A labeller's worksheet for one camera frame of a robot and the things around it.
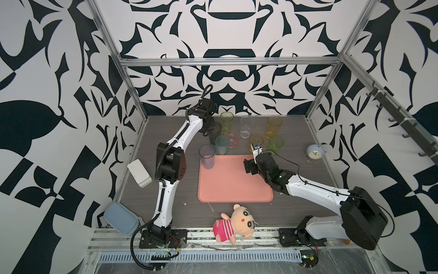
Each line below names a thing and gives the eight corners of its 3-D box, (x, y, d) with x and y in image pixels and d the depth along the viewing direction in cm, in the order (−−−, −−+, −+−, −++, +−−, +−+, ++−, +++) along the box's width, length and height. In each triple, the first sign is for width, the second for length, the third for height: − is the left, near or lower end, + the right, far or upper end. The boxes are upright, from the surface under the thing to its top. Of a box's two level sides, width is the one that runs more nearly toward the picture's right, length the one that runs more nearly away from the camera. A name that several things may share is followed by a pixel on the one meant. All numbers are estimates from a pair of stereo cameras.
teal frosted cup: (213, 153, 103) (213, 144, 96) (218, 140, 109) (218, 131, 102) (225, 156, 102) (225, 147, 95) (229, 142, 108) (229, 133, 101)
